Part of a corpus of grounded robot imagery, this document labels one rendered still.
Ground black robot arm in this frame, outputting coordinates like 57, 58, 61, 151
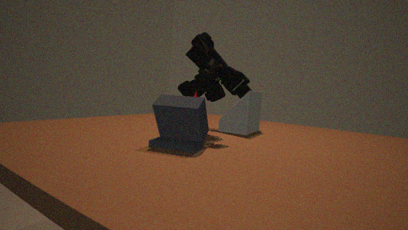
185, 32, 252, 102

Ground grey square panel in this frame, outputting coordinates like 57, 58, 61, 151
149, 95, 209, 153

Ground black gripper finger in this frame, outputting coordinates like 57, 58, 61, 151
197, 74, 217, 97
188, 80, 198, 97

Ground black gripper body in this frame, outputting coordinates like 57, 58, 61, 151
178, 63, 231, 97

